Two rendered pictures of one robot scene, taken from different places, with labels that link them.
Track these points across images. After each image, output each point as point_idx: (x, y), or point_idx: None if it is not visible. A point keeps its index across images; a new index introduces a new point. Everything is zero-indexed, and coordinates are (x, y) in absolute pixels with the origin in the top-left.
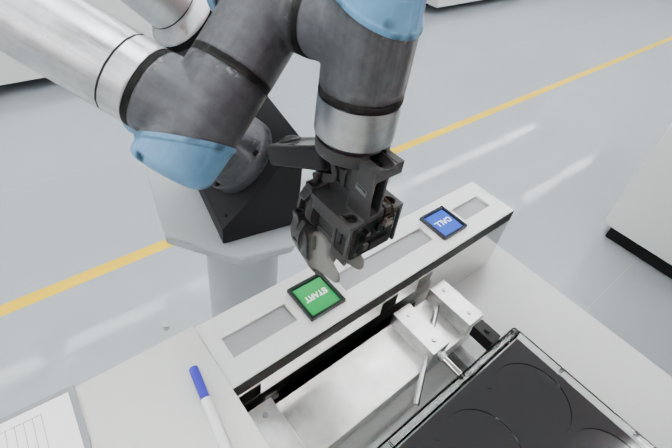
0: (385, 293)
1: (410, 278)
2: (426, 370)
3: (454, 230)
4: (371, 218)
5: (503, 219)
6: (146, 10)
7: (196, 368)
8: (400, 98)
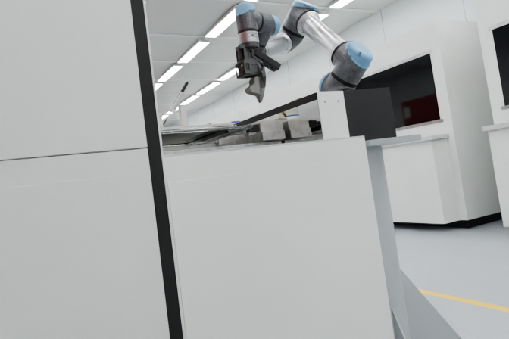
0: (262, 113)
1: (270, 111)
2: (245, 141)
3: None
4: (238, 62)
5: (310, 96)
6: (326, 53)
7: (238, 120)
8: (239, 29)
